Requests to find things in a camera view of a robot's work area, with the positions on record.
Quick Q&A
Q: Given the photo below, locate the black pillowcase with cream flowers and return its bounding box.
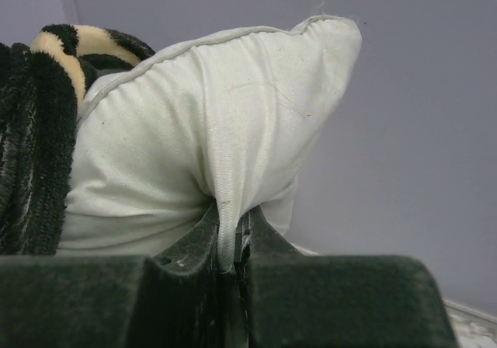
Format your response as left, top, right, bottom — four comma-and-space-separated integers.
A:
1, 24, 154, 256

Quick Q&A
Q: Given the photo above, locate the white pillow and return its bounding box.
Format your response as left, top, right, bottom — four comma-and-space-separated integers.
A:
57, 15, 362, 273

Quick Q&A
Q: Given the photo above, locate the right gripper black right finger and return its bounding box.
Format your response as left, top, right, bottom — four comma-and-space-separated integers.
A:
235, 208, 457, 347

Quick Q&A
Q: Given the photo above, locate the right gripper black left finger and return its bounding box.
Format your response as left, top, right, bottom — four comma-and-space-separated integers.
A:
1, 206, 221, 347

